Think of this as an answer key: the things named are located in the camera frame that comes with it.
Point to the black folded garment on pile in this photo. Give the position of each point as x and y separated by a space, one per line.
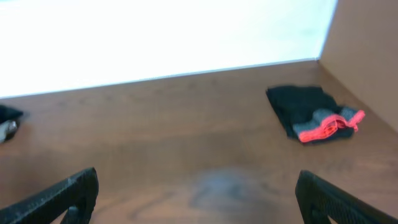
9 114

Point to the black garment with red cuff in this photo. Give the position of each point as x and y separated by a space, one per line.
311 116

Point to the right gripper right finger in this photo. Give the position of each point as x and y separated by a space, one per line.
321 202

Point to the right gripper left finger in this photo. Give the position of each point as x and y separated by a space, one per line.
75 197

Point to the beige folded garment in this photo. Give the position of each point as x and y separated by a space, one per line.
8 130

